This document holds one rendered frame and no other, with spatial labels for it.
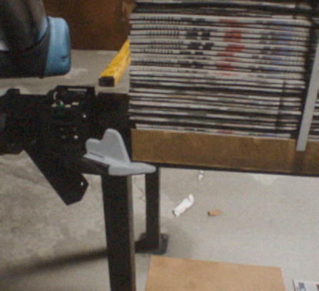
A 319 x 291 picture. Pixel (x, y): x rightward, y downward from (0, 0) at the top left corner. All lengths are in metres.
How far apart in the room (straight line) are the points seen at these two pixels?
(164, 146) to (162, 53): 0.11
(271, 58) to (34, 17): 0.25
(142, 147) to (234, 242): 1.14
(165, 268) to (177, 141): 1.03
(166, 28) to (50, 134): 0.20
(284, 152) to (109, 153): 0.20
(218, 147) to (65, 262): 1.12
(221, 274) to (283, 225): 0.38
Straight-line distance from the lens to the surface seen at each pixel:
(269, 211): 1.73
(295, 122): 0.44
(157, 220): 1.42
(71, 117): 0.49
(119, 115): 0.55
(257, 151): 0.45
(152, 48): 0.41
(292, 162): 0.46
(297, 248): 1.59
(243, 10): 0.40
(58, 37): 0.50
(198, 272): 1.43
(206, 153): 0.45
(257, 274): 1.46
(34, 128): 0.53
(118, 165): 0.46
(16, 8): 0.43
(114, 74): 0.72
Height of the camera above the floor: 1.05
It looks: 28 degrees down
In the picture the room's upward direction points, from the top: straight up
